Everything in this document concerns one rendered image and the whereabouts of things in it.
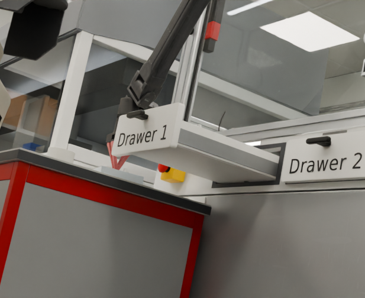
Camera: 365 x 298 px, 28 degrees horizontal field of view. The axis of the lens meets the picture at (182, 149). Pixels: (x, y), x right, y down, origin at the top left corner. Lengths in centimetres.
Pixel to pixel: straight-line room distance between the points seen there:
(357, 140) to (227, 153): 32
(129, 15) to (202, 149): 115
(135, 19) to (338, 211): 138
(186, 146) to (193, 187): 46
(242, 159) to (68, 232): 47
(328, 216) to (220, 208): 42
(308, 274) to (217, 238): 38
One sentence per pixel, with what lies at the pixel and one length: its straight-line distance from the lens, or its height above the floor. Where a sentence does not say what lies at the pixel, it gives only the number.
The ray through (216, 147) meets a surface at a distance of 181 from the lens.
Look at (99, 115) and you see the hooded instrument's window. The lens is 272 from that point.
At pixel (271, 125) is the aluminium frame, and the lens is 199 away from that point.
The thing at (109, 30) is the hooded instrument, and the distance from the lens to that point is 277.
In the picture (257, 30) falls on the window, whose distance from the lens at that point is 223.
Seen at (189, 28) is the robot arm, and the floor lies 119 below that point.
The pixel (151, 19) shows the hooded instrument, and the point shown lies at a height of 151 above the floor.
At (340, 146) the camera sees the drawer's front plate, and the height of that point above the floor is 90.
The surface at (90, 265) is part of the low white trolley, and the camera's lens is 189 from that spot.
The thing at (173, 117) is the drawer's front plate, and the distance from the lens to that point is 174.
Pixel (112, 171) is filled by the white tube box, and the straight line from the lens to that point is 203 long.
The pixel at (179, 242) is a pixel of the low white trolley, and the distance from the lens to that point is 203.
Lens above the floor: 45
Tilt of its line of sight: 13 degrees up
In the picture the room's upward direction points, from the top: 11 degrees clockwise
